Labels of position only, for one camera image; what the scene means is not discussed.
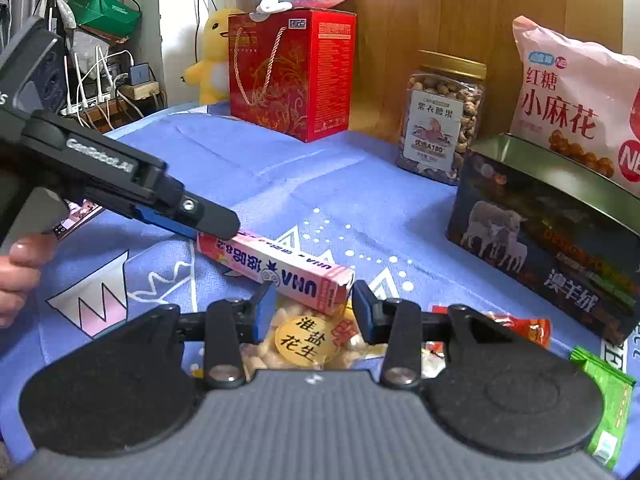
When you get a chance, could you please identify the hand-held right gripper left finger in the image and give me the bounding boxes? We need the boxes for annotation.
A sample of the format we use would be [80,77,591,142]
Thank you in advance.
[120,282,277,390]

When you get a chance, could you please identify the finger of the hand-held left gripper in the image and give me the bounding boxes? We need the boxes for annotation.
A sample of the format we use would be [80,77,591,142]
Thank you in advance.
[131,194,240,241]

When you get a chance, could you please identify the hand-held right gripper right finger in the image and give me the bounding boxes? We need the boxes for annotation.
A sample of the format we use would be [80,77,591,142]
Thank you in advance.
[351,282,516,390]

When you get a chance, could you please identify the pink candy box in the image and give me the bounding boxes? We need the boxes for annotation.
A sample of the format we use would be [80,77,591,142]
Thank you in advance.
[196,230,356,316]

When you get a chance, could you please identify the clear yellow peanut packet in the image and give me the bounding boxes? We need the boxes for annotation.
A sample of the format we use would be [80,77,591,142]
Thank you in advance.
[240,292,386,376]

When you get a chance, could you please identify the red snack packet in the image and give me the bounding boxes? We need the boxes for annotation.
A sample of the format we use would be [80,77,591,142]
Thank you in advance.
[432,304,552,348]

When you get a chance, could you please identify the dark tin box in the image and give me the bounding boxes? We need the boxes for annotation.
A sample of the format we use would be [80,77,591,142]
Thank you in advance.
[446,133,640,346]

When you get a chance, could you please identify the bright green snack packet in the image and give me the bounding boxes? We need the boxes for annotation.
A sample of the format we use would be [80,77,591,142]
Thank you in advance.
[570,345,637,471]

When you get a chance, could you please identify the person's left hand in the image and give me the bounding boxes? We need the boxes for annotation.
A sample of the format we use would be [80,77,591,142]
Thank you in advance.
[0,232,58,328]

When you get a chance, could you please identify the white power strip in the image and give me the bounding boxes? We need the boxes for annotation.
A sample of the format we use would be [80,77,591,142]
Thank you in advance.
[61,99,117,117]

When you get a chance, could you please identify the smartphone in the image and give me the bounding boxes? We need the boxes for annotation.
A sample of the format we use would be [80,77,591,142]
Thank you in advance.
[52,199,106,243]

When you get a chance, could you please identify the beige power strip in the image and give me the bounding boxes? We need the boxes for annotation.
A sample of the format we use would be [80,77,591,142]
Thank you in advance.
[119,80,162,102]

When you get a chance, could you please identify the blue printed tablecloth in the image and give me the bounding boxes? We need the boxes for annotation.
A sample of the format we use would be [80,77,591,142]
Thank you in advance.
[0,100,640,480]

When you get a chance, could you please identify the green bag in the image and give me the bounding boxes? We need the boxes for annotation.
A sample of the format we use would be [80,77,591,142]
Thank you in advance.
[67,0,143,38]

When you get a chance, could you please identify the red gift box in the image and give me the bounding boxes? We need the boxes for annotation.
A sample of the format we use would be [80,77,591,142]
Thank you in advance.
[228,8,357,143]

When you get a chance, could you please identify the yellow plush duck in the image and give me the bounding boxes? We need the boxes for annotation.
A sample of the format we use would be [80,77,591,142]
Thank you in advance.
[181,7,236,106]

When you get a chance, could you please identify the cashew nut jar gold lid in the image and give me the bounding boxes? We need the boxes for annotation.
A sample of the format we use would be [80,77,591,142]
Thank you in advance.
[396,50,488,186]

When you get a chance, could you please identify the pink snack bag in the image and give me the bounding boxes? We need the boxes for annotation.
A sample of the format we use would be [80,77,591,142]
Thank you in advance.
[510,15,640,183]

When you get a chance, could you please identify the wood grain board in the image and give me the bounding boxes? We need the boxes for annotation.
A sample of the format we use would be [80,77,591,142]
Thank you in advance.
[232,0,623,146]

